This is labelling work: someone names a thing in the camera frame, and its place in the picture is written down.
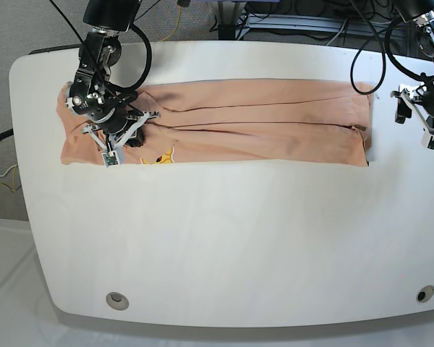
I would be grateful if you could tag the aluminium frame rail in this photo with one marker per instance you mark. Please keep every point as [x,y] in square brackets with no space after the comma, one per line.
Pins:
[302,24]

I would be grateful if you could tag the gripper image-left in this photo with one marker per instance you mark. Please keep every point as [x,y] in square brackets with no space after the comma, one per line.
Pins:
[116,121]

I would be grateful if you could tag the left table grommet hole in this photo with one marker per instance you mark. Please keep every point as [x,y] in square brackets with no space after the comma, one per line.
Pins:
[117,301]

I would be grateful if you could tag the table grommet hole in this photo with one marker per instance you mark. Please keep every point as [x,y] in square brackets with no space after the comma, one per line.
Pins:
[117,301]
[425,294]

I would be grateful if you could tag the right table grommet hole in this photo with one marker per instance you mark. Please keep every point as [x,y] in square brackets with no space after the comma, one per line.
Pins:
[425,294]

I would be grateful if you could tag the peach orange T-shirt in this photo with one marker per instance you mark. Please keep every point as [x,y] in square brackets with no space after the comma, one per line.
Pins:
[233,120]

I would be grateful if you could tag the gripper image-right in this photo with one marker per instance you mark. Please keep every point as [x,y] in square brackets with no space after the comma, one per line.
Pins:
[403,112]

